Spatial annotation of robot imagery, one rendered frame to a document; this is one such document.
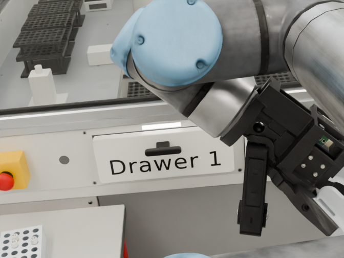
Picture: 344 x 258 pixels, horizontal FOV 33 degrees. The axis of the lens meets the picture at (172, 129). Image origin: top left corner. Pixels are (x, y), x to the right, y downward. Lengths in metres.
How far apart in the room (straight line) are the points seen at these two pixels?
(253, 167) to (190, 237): 0.77
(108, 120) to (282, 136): 0.62
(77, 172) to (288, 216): 0.50
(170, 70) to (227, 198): 0.87
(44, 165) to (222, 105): 0.73
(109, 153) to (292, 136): 0.65
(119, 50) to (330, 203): 0.27
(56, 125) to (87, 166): 0.12
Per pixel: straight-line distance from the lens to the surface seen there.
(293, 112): 0.62
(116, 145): 1.21
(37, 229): 1.22
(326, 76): 0.42
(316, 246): 0.19
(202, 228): 1.38
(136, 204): 1.33
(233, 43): 0.51
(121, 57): 0.61
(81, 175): 1.28
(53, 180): 1.30
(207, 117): 0.61
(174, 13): 0.49
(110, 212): 1.27
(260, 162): 0.63
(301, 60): 0.46
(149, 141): 1.20
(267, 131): 0.63
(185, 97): 0.60
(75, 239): 1.23
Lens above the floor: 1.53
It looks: 30 degrees down
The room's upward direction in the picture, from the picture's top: 6 degrees counter-clockwise
